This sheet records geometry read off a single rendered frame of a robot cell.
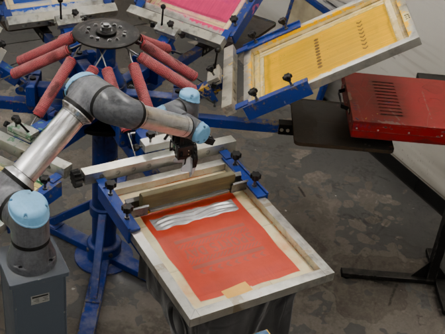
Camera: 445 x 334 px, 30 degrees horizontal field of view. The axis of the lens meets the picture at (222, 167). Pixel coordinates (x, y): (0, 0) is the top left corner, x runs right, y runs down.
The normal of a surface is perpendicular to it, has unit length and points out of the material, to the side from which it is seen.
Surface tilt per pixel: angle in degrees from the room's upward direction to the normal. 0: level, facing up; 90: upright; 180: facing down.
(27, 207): 8
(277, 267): 0
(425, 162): 90
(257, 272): 0
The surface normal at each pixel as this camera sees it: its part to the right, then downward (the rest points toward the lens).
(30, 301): 0.43, 0.54
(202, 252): 0.09, -0.82
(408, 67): -0.88, 0.21
